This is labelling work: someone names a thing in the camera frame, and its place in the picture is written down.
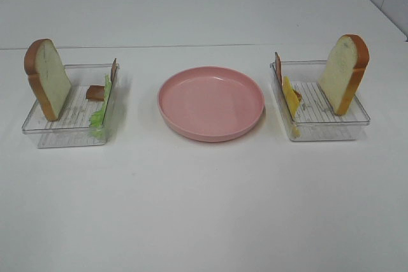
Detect white bread slice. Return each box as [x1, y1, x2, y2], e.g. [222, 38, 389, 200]
[318, 34, 370, 115]
[24, 39, 71, 121]

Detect clear left plastic container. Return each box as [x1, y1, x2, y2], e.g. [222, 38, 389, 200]
[22, 63, 119, 148]

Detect pink round plate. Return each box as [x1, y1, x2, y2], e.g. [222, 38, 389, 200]
[157, 66, 265, 142]

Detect brown bacon strip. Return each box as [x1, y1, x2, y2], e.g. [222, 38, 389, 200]
[86, 59, 118, 101]

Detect clear right plastic container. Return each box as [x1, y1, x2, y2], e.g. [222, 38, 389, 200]
[270, 61, 370, 141]

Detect clear plastic container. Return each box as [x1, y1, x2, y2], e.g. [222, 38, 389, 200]
[22, 63, 119, 148]
[270, 61, 370, 141]

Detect yellow cheese slice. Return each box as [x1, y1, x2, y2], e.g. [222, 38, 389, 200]
[282, 76, 302, 141]

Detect green lettuce leaf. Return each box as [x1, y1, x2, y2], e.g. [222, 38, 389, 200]
[89, 75, 112, 140]

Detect pink bacon strip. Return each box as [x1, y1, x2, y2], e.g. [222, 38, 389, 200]
[274, 52, 302, 102]

